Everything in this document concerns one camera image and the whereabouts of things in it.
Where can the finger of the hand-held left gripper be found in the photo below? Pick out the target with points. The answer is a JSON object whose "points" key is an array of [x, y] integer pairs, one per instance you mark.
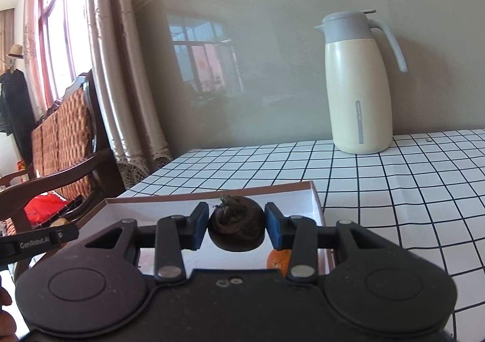
{"points": [[64, 235]]}

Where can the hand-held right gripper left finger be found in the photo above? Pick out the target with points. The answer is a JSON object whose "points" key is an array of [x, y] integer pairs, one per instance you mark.
{"points": [[199, 226]]}

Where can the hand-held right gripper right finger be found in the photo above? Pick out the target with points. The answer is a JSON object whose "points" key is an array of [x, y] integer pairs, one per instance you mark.
{"points": [[274, 228]]}

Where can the orange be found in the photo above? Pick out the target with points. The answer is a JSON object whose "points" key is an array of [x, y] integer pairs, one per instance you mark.
{"points": [[278, 262]]}

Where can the sprouted dark water chestnut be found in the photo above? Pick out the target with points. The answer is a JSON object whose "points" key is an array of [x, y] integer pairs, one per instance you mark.
{"points": [[237, 228]]}

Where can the brown cardboard box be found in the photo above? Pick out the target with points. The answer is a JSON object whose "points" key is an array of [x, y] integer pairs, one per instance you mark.
{"points": [[151, 207]]}

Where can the person's left hand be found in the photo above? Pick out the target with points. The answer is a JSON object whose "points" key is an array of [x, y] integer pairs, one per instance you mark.
{"points": [[5, 327]]}

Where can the red plastic bag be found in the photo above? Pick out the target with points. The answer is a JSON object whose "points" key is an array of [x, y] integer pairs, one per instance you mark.
{"points": [[41, 207]]}

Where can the wooden chair with woven cushions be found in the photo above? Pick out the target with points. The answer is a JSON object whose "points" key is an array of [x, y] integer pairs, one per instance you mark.
{"points": [[72, 126]]}

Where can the checked white tablecloth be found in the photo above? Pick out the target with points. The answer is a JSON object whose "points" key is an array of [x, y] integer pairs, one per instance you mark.
{"points": [[398, 194]]}

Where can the dark hanging coat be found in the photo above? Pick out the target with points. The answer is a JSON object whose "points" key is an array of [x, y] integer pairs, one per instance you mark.
{"points": [[15, 107]]}

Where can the cream thermos jug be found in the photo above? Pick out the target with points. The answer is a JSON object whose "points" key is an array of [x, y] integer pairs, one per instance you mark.
{"points": [[360, 99]]}

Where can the beige curtain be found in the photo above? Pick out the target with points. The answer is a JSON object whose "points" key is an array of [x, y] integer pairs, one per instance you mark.
{"points": [[113, 61]]}

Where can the straw hat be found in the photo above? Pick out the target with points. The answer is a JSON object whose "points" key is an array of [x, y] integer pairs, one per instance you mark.
{"points": [[16, 52]]}

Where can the red-framed window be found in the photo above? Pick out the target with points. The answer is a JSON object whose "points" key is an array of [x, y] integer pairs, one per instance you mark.
{"points": [[57, 23]]}

